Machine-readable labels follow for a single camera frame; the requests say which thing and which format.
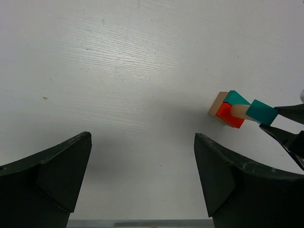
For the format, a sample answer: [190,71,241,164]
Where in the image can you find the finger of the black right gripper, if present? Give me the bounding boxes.
[275,103,304,124]
[259,124,304,170]

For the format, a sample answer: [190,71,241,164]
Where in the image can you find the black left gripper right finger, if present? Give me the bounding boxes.
[194,133,304,228]

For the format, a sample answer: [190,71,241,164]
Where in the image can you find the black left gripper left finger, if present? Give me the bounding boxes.
[0,132,92,228]

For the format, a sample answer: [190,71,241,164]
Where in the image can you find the teal triangular wood block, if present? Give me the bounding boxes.
[246,99,278,126]

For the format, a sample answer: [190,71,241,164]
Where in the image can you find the natural wood cylinder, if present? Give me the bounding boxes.
[230,104,254,121]

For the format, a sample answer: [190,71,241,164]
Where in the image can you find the red wood block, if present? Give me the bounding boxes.
[216,102,245,129]

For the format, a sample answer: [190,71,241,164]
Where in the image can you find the natural wood block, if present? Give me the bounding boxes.
[208,92,229,126]

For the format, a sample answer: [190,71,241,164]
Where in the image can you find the aluminium table edge rail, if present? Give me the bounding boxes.
[66,219,215,228]

